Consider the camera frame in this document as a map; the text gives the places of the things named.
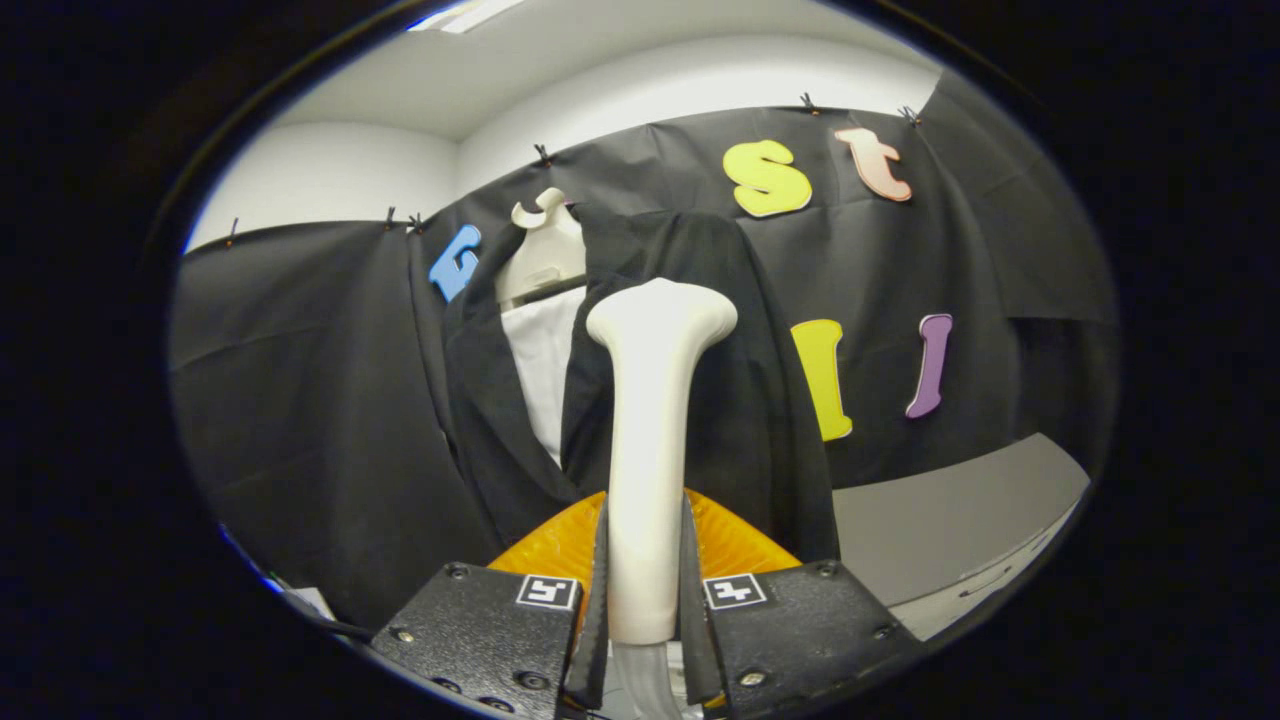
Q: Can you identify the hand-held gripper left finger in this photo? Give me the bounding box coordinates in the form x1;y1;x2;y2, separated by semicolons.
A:
370;490;609;720

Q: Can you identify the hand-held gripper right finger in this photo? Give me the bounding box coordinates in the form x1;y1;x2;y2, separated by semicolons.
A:
680;488;926;720

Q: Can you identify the black suit jacket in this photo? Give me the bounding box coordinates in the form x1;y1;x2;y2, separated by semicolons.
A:
440;205;841;566

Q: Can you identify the grey cabinet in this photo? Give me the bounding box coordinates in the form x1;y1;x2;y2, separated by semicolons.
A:
832;432;1091;641

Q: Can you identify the black backdrop cloth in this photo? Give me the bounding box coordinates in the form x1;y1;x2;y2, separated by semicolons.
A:
168;70;1119;631

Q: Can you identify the white mannequin torso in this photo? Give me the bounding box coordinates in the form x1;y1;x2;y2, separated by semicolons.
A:
495;188;591;466

